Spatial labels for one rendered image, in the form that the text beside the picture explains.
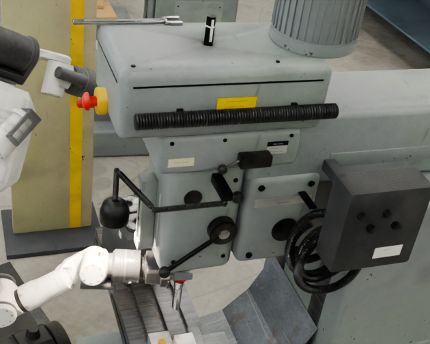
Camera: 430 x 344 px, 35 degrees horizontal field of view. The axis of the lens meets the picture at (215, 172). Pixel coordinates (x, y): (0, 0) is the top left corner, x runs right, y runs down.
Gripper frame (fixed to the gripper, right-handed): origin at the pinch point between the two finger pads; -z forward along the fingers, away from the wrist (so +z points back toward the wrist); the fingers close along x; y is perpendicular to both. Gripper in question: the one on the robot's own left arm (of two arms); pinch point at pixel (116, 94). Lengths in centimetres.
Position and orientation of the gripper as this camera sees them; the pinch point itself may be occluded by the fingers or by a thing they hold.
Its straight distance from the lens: 220.8
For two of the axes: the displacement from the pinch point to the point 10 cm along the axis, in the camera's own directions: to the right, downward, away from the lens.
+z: -6.5, -1.7, -7.4
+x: 7.3, 1.4, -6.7
